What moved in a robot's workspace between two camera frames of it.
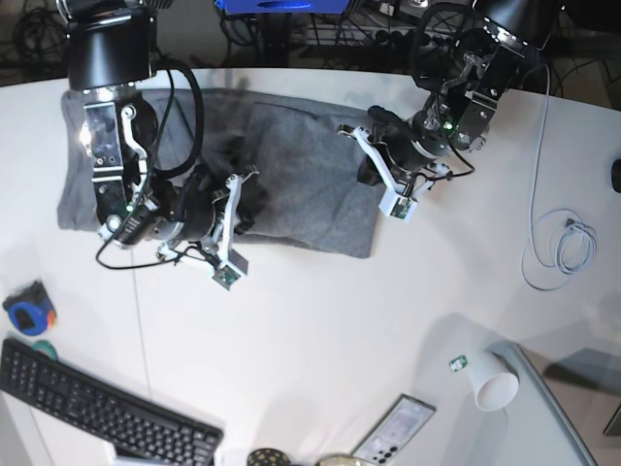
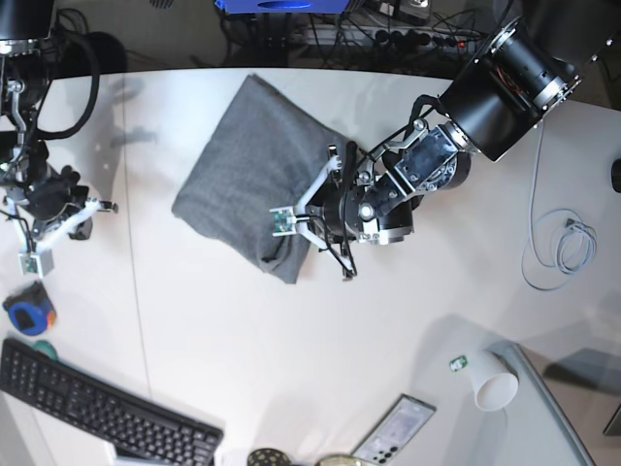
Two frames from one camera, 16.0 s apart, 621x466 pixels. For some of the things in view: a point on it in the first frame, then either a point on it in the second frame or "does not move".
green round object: (45, 347) does not move
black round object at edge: (616, 175) does not move
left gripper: (214, 213) to (45, 203)
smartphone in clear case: (395, 428) does not move
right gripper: (401, 152) to (335, 212)
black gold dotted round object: (268, 457) does not move
